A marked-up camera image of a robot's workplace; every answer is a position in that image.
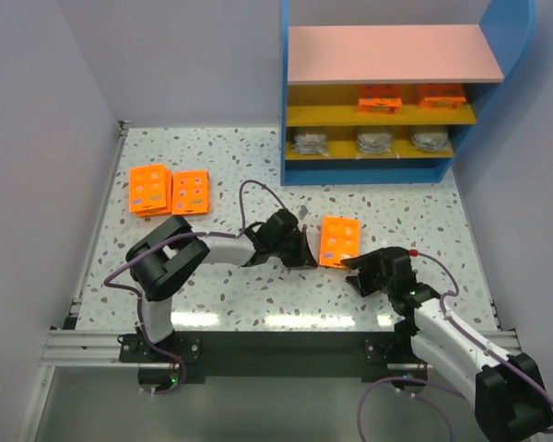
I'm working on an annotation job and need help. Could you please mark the orange Scrub Daddy box top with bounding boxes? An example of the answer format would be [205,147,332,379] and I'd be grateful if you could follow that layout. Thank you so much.
[318,215,360,269]

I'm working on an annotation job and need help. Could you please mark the orange scrub daddy box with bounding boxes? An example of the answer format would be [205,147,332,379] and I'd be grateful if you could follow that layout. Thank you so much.
[171,170,210,215]
[318,215,360,269]

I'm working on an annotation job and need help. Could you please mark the bagged silver sponges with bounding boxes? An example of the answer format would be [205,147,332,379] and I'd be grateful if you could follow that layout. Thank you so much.
[409,125,449,152]
[289,126,329,157]
[355,126,394,157]

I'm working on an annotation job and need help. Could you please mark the orange Scrub Mommy box bottom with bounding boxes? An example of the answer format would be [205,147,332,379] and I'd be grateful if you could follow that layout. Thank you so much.
[358,84,403,114]

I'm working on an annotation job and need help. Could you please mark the orange scrub mommy box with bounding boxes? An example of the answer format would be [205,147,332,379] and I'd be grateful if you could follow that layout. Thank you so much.
[416,83,467,110]
[358,84,403,114]

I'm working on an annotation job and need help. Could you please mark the orange Scrub Mommy box top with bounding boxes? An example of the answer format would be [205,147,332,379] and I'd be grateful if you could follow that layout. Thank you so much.
[416,83,467,110]

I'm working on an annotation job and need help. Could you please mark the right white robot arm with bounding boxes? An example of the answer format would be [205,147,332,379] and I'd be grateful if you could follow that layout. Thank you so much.
[342,247,553,441]

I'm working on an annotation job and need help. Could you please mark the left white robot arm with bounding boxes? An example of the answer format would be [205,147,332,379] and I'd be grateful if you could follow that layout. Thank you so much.
[125,209,318,344]

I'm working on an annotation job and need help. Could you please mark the blue pink yellow shelf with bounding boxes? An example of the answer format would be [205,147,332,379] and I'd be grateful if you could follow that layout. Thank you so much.
[280,1,536,186]

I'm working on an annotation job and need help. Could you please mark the orange Scrub Daddy box lower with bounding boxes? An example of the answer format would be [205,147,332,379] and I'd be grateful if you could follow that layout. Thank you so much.
[171,170,210,215]

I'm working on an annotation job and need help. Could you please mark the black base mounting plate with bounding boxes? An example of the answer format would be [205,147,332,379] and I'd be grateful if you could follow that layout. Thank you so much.
[117,331,429,388]

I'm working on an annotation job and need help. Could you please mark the orange sponge box far left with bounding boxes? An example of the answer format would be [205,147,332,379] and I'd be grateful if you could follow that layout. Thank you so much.
[128,163,172,217]

